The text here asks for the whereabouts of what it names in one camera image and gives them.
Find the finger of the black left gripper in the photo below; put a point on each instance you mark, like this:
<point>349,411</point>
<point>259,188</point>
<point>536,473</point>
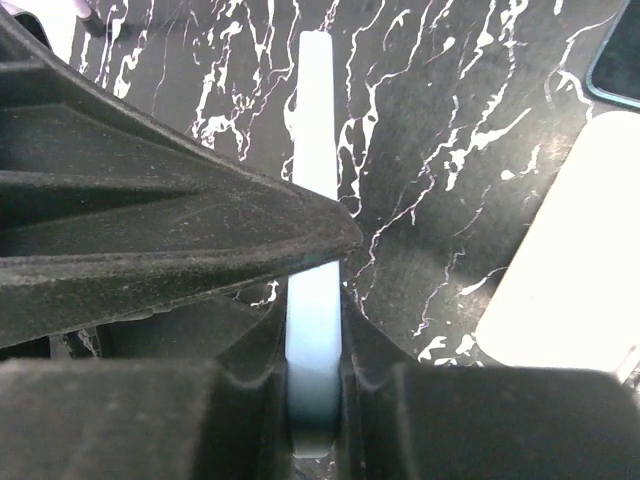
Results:
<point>107,215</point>

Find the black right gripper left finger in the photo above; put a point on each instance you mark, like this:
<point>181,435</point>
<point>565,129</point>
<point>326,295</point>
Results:
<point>150,419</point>

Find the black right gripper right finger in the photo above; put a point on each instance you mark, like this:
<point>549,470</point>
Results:
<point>402,419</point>

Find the beige phone case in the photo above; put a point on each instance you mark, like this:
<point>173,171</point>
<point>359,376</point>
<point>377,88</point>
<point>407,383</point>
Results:
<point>570,297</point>

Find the phone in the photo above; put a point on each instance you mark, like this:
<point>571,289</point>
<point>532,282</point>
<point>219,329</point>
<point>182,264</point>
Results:
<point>613,75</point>

